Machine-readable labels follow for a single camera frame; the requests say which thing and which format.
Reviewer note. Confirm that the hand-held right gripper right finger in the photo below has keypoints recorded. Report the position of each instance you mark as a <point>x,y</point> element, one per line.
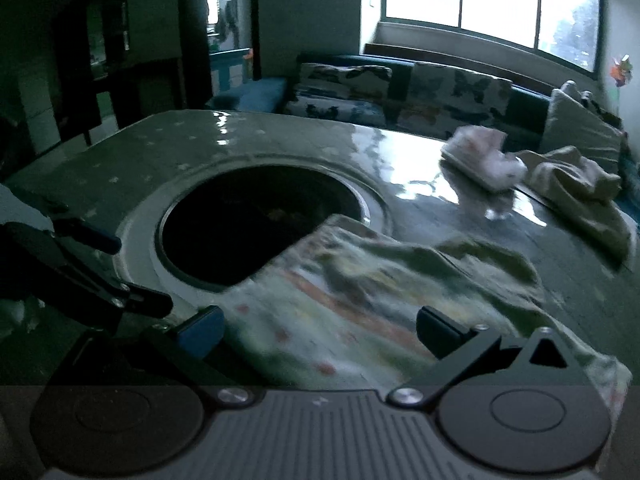
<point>440,332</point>

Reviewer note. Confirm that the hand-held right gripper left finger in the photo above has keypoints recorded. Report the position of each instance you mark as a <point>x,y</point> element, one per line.
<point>202,332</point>

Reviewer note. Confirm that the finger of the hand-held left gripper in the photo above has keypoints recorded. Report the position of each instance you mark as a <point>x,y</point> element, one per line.
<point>102,240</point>
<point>95,285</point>

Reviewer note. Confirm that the pale printed baby garment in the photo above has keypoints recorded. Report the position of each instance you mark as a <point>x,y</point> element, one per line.
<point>360,300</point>

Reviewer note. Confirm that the round table stove pit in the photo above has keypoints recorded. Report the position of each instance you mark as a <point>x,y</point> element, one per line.
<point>240,230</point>

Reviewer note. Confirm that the folded pink white garment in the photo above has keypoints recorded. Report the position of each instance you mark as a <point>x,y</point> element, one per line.
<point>480,160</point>

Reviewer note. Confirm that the dark cabinet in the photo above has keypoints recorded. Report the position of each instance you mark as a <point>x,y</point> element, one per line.
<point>90,50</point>

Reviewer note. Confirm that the cream garment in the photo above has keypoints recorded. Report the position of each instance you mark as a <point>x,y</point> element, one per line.
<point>575,185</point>

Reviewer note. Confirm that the blue sofa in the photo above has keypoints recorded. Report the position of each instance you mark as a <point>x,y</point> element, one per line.
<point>250,95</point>

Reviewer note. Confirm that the square butterfly-print cushion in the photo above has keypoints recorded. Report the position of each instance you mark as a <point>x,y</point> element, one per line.
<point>455,100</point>

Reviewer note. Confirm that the plain white cushion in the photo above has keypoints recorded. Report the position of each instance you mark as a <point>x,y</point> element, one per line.
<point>575,132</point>

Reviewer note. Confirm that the long butterfly-print cushion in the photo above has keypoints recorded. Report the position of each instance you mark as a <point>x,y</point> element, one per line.
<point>335,110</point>

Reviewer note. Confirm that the doorway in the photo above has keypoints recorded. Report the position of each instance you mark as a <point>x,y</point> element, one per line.
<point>230,25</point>

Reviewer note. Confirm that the flat butterfly-print cushion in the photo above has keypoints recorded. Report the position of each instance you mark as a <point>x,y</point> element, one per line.
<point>345,80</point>

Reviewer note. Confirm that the black and white plush toy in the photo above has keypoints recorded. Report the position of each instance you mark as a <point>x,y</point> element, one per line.
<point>592,102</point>

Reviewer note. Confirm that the colourful pinwheel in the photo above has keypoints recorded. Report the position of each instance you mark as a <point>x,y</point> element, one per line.
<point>620,71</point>

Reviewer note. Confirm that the window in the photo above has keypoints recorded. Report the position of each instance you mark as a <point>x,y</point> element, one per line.
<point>480,0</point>

